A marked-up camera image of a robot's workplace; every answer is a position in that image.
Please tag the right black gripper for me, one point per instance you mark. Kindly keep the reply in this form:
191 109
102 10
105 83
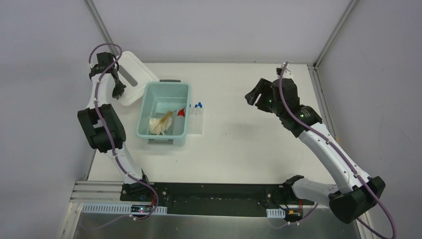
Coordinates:
262 97

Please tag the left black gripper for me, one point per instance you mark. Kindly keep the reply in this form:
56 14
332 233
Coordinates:
118 87

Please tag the teal storage bin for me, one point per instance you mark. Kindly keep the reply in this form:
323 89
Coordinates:
160 102

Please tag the tan test tube brush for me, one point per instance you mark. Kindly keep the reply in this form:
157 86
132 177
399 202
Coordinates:
164 118

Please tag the red cap wash bottle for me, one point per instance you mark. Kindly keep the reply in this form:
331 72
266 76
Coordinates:
179 122

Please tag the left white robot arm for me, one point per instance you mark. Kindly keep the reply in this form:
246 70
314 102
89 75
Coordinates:
100 123

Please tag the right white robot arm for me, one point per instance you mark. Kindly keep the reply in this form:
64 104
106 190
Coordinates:
354 191

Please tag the clear test tube rack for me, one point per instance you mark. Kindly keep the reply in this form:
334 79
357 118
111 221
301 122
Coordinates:
196 118

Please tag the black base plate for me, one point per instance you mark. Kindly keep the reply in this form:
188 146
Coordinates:
237 200

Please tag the white slotted cable duct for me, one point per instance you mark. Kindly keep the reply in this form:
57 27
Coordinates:
123 209

